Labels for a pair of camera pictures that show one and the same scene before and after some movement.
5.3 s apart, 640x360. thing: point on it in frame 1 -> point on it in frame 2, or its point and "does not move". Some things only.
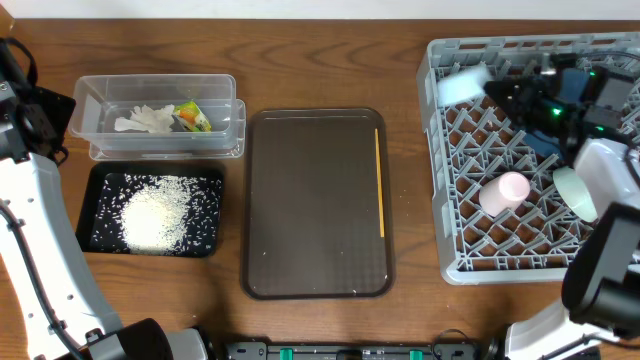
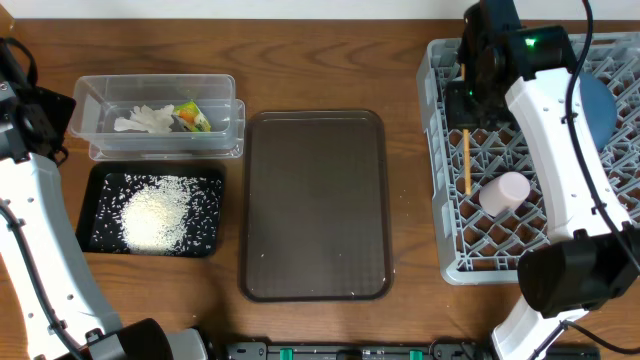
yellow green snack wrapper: (191, 118) does not move
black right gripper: (527, 93) -> (457, 115)
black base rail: (361, 351) does not move
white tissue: (148, 120) does not move
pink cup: (503, 192) does not move
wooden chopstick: (380, 192) -> (467, 148)
